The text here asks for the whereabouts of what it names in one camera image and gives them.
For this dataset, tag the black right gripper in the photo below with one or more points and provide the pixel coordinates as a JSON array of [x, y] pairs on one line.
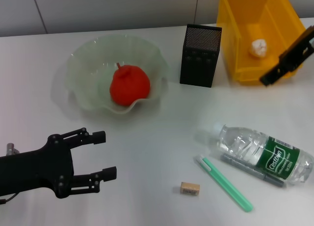
[[303, 45]]

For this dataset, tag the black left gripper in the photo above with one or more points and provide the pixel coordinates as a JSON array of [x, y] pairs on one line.
[[36, 172]]

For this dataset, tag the white paper ball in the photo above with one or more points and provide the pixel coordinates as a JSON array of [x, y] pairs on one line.
[[258, 48]]

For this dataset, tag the clear green-label water bottle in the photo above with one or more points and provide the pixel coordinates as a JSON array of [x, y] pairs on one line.
[[245, 142]]

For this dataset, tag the green pen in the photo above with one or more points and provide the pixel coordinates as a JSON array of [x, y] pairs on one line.
[[225, 184]]

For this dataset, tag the black mesh pen holder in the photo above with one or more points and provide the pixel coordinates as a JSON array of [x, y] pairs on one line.
[[198, 66]]

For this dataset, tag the green glass fruit plate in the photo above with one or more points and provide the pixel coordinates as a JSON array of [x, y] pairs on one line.
[[86, 71]]

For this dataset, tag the grey marker pen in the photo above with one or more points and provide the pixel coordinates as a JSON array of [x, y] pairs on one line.
[[245, 167]]

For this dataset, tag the yellow plastic bin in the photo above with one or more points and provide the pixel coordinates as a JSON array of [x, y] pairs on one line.
[[233, 52]]

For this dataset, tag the silver connector plug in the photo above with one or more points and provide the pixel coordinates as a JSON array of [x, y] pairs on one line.
[[11, 148]]

